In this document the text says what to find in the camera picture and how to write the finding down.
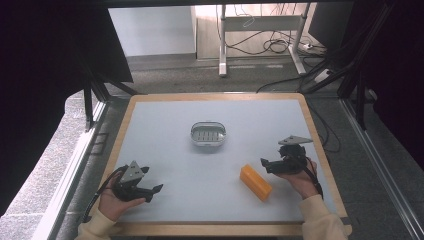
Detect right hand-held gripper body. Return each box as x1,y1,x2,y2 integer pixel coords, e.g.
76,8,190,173
276,135,314,175

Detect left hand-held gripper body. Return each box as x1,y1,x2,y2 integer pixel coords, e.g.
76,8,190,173
111,160,155,203

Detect orange soap bar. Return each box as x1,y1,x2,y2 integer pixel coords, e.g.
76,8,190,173
239,163,273,202

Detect grey oval soap dish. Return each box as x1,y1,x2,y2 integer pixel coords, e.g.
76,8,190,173
190,121,227,148

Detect person's left hand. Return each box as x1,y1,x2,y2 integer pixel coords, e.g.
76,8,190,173
98,173,147,223

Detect person's right hand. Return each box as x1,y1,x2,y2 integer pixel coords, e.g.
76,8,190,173
274,158,321,200

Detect dark floor plate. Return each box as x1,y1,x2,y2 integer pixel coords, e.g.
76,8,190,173
90,132,110,156

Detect white power strip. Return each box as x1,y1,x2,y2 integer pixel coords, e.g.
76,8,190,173
313,68,334,84

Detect black metal stand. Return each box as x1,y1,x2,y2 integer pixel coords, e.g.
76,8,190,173
299,3,396,132
82,74,140,132

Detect black curtain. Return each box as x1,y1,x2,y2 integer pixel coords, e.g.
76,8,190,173
346,0,424,171
0,0,134,218

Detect white panel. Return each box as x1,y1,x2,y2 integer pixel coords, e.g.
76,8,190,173
108,5,198,58

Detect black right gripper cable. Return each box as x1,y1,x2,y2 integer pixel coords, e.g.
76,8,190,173
304,157,325,200

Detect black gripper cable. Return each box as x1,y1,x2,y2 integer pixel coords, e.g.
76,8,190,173
81,164,129,224
304,157,325,200

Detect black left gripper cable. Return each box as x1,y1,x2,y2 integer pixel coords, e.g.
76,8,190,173
81,164,129,224

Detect thin black looped cable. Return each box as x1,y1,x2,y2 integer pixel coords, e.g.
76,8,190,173
308,99,342,154

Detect white floor rail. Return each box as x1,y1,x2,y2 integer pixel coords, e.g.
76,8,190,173
31,99,108,240

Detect long black floor cable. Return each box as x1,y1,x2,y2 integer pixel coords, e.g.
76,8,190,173
255,61,333,94

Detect aluminium floor rail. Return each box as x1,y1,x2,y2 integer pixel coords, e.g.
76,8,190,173
339,98,424,240

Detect tangle of black floor cables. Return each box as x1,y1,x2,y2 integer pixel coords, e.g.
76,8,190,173
226,29,329,58

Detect white metal desk frame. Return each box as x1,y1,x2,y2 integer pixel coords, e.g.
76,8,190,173
218,3,313,78

